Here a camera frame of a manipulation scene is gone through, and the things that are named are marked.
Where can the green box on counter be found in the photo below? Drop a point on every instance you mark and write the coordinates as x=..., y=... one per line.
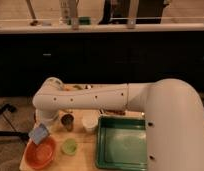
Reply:
x=84, y=21

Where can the orange-red bowl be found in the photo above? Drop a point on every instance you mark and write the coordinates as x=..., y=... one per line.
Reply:
x=40, y=156

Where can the green plastic tray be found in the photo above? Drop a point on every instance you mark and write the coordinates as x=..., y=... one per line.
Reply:
x=121, y=144

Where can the small dark metal cup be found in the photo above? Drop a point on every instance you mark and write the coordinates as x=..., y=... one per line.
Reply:
x=67, y=122

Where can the bunch of red grapes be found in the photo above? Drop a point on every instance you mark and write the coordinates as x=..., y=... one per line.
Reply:
x=114, y=112

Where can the white cup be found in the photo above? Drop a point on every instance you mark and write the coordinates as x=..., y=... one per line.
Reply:
x=90, y=122

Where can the green chili pepper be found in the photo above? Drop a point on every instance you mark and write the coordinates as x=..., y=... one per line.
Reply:
x=77, y=87

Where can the blue sponge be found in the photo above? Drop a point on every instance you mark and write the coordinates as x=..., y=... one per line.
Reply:
x=38, y=134

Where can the small green cup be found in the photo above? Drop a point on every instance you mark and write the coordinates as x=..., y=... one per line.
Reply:
x=69, y=147

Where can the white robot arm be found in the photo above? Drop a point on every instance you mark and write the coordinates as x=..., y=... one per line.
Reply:
x=174, y=117

